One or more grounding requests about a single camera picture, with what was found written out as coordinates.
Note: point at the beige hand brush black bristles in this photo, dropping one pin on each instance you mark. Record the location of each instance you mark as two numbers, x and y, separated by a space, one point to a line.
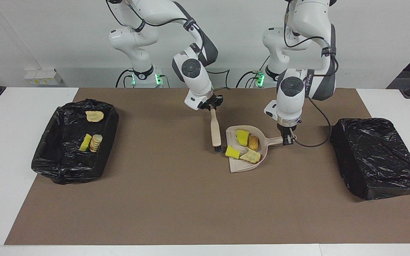
215 131

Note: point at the black bag lined bin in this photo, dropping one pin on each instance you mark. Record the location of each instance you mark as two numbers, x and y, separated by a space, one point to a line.
379 160
66 160

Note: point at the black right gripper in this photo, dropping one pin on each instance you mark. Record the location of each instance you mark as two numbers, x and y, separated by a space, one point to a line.
212 101

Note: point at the pale paper ball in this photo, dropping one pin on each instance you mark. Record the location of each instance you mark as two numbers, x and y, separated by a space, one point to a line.
250 156

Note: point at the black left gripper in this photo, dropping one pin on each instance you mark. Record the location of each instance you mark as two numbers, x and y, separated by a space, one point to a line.
287 128

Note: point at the small yellow sponge piece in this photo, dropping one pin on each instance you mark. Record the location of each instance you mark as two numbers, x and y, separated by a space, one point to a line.
232 152

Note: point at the brown bread roll toy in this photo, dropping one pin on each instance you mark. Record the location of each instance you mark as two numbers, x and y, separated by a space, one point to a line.
253 142

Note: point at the white wall socket box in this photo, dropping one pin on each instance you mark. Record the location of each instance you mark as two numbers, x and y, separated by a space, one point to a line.
43 76

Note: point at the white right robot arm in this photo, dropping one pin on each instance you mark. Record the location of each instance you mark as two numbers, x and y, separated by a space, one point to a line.
194 76

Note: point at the yellow sponge green backing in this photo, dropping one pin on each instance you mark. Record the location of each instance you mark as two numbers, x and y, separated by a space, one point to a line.
85 143

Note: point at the notched yellow sponge piece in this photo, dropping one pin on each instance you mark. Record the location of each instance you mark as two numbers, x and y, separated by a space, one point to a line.
242 137

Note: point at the pale food piece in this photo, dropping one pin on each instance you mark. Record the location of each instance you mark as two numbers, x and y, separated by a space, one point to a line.
94 116

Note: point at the brown paper table mat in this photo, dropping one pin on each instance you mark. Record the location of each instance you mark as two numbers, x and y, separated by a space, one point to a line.
155 213

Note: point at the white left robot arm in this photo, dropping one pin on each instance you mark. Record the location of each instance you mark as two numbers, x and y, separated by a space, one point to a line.
290 99

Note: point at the beige plastic dustpan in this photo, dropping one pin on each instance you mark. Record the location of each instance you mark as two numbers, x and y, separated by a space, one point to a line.
236 164

